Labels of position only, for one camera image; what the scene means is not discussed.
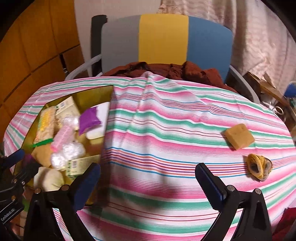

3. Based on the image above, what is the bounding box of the mustard yellow sock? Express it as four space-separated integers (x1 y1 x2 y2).
31 144 53 168

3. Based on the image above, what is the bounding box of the beige blue sock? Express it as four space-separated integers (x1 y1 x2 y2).
34 167 65 192

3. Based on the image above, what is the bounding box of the green small carton box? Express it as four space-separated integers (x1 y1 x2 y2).
66 155 101 178

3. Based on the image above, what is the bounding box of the yellow-label rice snack bag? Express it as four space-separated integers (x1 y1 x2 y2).
33 106 56 147

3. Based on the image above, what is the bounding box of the pink hair roller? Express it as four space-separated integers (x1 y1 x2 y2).
51 126 75 152

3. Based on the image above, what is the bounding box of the yellow patterned sock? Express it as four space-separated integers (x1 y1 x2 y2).
246 154 273 182

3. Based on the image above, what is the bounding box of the white soap bar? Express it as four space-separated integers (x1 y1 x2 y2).
85 101 110 140

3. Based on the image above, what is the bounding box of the small clear plastic ball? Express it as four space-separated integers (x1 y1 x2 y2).
62 115 79 131

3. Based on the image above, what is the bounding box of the purple snack packet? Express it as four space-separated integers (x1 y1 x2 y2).
79 107 101 136

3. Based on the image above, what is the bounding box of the beige tall carton box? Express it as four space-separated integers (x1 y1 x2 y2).
56 96 80 122

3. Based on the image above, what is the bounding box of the gold storage box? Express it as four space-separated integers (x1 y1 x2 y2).
14 85 113 191

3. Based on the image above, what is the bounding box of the tan sponge block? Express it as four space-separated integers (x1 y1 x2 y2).
224 123 255 150

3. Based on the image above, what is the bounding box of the striped pink green tablecloth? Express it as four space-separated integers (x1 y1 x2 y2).
4 73 295 240

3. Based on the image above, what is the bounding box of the wooden side table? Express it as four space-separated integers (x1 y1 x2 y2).
244 72 289 106

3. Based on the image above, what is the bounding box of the brown garment on chair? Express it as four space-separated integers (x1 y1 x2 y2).
103 61 236 93

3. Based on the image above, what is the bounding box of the pink patterned curtain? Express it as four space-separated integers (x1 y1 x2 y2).
158 0 295 93

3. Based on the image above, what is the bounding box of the blue yellow grey chair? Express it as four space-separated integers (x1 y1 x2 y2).
66 14 260 103

